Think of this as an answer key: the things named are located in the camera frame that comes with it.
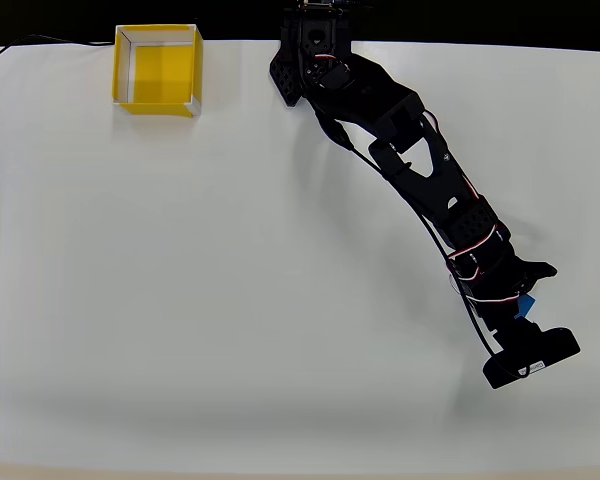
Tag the blue block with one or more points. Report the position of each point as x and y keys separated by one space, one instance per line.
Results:
x=526 y=305

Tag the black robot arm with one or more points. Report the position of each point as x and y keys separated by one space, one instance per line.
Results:
x=420 y=170

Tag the yellow open box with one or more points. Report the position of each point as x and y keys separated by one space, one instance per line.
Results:
x=165 y=75

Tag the black webcam with white label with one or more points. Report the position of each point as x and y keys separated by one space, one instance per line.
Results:
x=530 y=355

